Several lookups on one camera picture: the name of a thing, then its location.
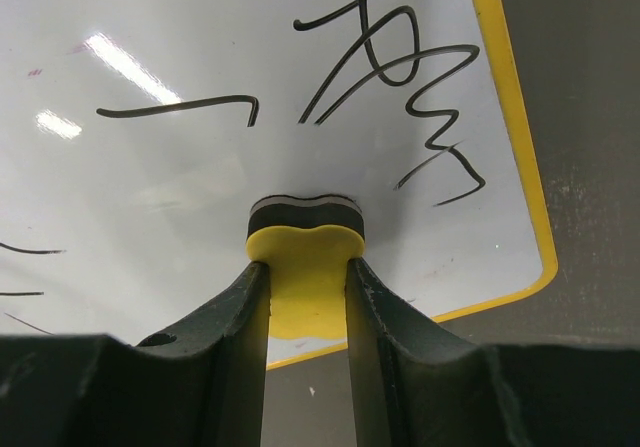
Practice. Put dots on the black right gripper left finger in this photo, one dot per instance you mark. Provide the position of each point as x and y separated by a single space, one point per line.
197 382

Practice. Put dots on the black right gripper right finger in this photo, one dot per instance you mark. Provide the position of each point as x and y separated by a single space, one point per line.
416 384

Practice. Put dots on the yellow whiteboard eraser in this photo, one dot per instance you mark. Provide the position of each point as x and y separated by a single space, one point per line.
307 244

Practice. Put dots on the yellow-framed whiteboard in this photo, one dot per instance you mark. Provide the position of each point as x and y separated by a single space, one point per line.
137 135

